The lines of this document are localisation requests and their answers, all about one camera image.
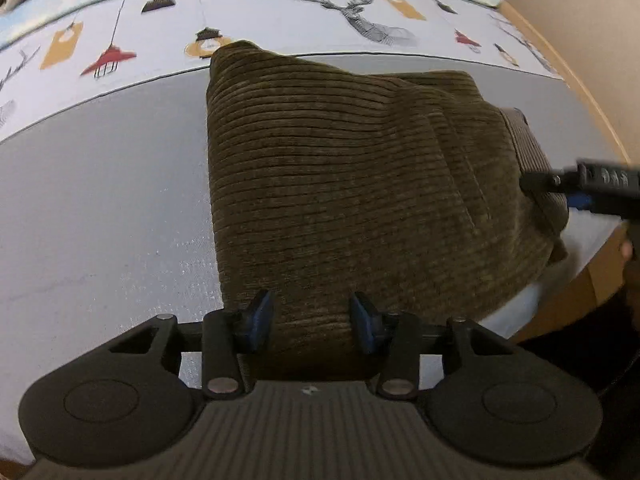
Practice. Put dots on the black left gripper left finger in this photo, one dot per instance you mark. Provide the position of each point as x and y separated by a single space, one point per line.
144 362

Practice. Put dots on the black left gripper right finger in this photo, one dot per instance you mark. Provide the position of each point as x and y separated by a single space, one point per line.
406 355

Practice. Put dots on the olive green corduroy pants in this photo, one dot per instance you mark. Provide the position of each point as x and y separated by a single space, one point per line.
405 187

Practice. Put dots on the grey and patterned bed sheet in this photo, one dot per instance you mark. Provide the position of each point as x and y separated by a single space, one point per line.
105 216

